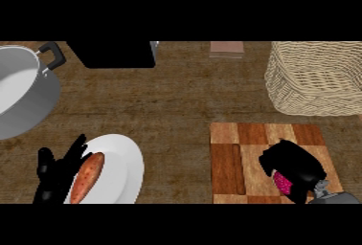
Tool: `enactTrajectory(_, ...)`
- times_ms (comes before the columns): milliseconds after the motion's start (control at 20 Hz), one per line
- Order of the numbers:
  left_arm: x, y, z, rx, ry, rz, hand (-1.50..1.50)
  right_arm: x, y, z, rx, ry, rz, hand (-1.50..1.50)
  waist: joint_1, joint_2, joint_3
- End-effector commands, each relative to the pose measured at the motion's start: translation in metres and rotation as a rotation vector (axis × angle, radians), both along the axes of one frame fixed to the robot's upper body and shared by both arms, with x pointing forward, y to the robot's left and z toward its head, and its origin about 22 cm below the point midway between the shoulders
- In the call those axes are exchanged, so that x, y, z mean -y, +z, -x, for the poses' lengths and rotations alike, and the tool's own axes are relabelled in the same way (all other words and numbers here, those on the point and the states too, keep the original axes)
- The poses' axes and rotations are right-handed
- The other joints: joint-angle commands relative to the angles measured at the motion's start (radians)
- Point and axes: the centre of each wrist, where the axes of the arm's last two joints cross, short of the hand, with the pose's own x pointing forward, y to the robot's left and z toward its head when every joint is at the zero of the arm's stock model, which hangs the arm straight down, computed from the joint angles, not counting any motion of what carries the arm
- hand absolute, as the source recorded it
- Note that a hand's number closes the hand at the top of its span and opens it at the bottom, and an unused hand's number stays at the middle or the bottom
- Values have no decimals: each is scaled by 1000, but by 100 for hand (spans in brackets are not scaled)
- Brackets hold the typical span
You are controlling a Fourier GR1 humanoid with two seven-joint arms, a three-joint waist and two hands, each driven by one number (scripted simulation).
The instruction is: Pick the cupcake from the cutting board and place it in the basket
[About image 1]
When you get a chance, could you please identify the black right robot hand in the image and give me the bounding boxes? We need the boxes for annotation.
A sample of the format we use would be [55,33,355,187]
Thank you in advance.
[258,139,328,205]

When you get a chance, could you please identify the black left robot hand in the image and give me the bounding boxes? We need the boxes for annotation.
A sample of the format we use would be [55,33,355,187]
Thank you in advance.
[31,133,94,205]

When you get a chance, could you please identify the pink cupcake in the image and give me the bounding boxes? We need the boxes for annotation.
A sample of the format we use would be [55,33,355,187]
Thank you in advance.
[274,171,294,196]

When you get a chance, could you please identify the checkered wooden cutting board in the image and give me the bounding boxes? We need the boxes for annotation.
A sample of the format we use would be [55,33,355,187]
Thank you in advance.
[210,122,346,205]

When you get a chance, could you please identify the wicker basket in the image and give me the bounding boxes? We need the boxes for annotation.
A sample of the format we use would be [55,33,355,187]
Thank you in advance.
[263,41,362,117]

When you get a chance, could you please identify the orange carrot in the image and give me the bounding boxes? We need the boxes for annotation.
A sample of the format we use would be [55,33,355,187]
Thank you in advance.
[70,151,107,205]

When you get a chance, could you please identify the white plate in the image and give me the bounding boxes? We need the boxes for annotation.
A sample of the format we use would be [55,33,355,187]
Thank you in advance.
[62,133,147,205]

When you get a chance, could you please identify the grey metal pot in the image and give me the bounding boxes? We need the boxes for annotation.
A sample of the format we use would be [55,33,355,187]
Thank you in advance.
[0,41,68,142]

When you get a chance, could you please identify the pale pink block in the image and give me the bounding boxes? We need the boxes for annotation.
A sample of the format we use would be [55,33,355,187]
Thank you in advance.
[209,41,247,59]

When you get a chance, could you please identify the black appliance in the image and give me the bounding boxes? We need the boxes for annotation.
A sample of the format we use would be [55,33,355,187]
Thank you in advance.
[65,41,160,69]

